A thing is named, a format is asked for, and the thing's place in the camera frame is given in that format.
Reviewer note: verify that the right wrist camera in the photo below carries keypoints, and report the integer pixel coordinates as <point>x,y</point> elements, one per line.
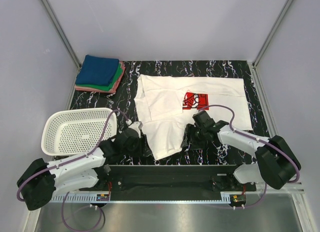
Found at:
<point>202,119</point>

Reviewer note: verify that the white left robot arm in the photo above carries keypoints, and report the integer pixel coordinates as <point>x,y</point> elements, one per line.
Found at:
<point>42,180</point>

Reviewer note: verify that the right aluminium frame post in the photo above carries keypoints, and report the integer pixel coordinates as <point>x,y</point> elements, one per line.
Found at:
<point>282,14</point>

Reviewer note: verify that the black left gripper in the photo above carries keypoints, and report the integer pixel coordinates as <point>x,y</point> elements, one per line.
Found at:
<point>144,145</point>

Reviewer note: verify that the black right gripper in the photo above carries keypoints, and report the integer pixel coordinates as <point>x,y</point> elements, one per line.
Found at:
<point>190,138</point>

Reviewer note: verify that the white slotted cable duct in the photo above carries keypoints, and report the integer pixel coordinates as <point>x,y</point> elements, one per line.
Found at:
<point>81,198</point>

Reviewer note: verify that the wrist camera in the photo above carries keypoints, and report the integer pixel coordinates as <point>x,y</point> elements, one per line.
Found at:
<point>202,119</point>
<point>137,126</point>

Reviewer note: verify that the aluminium frame post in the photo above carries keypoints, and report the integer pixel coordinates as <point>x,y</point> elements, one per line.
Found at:
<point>55,21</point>
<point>282,14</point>

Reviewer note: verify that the left aluminium frame post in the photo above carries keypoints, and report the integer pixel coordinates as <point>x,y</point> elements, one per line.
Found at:
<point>55,21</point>

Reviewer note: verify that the white Coca-Cola print t-shirt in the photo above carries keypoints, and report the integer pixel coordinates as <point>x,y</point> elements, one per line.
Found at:
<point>165,105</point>

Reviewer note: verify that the folded blue t-shirt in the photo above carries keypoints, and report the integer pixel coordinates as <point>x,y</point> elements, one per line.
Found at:
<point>97,71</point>

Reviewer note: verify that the white perforated plastic basket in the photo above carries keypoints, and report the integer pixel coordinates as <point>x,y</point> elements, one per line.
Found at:
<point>75,131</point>

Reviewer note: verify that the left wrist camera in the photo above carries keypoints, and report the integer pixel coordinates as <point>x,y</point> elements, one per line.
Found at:
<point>137,126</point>

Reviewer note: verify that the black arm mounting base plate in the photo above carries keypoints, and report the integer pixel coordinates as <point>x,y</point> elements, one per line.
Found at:
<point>209,177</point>

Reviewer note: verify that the folded green t-shirt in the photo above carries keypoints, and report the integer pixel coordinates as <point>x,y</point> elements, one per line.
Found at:
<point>115,81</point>

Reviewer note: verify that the folded pink t-shirt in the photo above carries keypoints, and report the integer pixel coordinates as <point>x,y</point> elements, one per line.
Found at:
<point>82,88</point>

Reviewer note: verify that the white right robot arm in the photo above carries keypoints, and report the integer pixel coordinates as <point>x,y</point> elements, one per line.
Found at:
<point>276,165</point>

